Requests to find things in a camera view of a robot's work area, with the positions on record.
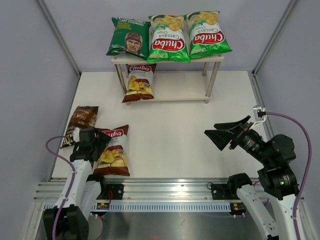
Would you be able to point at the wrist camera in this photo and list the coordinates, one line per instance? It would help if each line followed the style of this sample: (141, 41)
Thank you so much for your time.
(260, 115)
(76, 135)

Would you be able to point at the brown Chuba bag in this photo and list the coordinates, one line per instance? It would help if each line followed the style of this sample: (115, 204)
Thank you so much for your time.
(140, 82)
(113, 160)

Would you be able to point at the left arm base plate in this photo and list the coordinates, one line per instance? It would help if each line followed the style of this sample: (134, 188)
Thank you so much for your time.
(112, 191)

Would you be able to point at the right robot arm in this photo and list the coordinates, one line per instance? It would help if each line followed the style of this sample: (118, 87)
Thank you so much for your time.
(276, 177)

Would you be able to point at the dark brown sea salt bag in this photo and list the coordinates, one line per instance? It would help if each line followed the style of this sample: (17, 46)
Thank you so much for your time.
(83, 117)

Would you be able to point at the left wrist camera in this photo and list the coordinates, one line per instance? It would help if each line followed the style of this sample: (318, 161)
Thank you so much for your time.
(76, 135)

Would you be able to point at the green Chuba bag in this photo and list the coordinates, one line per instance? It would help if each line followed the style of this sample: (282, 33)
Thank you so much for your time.
(168, 42)
(206, 37)

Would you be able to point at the dark green portrait chips bag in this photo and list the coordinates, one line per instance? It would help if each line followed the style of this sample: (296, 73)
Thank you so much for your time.
(130, 36)

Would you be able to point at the aluminium mounting rail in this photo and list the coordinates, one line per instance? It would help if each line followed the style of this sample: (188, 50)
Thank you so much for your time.
(144, 189)

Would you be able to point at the slotted cable duct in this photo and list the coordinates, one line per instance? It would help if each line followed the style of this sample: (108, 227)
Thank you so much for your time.
(211, 207)

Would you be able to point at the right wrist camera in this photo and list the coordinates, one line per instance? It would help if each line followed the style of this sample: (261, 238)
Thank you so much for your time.
(260, 115)

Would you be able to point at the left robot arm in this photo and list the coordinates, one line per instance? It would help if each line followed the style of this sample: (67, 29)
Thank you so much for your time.
(68, 218)

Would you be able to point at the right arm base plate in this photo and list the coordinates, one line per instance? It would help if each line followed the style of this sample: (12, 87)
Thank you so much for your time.
(221, 192)

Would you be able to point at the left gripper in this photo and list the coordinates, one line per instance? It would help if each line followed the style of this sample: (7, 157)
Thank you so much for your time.
(103, 140)

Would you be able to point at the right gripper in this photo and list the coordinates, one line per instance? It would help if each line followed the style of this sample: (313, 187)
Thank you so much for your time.
(225, 132)

